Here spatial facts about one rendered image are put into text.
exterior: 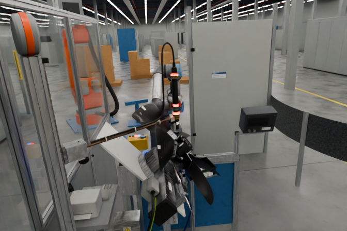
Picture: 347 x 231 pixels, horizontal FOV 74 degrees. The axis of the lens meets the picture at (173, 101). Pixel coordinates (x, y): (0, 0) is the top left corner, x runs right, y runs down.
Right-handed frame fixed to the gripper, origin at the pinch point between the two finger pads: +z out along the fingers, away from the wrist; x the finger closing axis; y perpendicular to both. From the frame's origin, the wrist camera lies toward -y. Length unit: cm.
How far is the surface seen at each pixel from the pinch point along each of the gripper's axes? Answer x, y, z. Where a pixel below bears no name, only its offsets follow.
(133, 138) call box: 32, 40, -37
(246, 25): -114, -48, -181
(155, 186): 15, 33, 37
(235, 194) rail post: -53, 101, -38
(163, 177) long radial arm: 10.4, 33.9, 27.5
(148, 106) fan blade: 16.7, 5.5, -9.3
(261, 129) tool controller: -72, 39, -36
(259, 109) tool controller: -71, 23, -38
